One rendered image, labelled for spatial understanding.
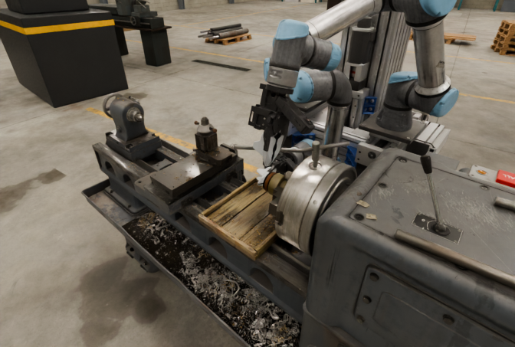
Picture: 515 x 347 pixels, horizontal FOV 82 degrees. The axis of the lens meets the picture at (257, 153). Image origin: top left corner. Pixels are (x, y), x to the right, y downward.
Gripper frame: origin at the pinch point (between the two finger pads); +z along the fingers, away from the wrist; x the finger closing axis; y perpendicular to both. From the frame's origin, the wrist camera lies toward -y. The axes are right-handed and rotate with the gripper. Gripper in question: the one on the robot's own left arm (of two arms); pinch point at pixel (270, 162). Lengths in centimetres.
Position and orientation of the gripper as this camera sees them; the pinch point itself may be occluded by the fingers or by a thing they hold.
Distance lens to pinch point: 79.5
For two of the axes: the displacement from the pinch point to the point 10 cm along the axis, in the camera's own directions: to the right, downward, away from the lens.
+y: -7.7, -3.3, 5.5
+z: -2.0, 9.4, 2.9
